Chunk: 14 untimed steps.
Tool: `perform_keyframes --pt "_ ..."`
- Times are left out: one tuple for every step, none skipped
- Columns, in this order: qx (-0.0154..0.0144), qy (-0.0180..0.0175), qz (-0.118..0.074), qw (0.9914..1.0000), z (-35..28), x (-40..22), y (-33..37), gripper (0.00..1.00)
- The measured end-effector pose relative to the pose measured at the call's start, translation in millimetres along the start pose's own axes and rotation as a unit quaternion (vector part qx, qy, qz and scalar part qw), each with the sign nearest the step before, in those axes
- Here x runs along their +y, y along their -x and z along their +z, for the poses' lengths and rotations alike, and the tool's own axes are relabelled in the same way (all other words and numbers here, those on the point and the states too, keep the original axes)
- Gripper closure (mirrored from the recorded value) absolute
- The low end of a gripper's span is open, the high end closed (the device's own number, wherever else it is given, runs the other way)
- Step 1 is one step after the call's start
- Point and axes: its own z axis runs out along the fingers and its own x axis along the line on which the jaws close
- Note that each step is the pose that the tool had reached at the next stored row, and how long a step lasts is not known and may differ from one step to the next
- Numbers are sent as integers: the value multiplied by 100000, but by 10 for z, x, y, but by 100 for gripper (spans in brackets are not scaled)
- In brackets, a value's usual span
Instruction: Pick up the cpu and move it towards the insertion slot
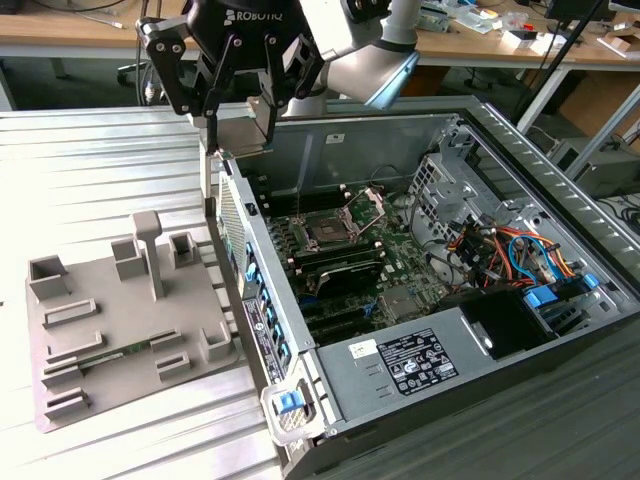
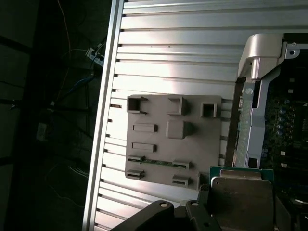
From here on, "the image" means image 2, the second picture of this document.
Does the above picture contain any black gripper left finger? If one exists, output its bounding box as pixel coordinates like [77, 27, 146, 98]
[113, 183, 221, 231]

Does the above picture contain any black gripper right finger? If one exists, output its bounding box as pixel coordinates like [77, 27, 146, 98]
[272, 189, 298, 231]

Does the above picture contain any silver CPU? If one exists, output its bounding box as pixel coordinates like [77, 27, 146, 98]
[208, 165, 275, 231]

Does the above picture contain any green RAM stick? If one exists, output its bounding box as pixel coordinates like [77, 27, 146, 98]
[141, 157, 174, 167]

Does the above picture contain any grey plastic parts rack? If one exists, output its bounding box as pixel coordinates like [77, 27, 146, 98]
[124, 94, 223, 191]

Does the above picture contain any green motherboard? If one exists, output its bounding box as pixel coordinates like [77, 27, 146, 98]
[261, 64, 308, 200]

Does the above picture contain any open grey PC case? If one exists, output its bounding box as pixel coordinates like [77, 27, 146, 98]
[225, 33, 308, 231]

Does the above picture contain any white power strip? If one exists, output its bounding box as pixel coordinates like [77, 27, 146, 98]
[86, 41, 106, 67]

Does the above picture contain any blue network cable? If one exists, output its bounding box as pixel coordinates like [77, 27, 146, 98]
[66, 76, 96, 97]

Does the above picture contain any grey case corner handle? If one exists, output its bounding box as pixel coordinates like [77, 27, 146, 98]
[237, 33, 285, 80]

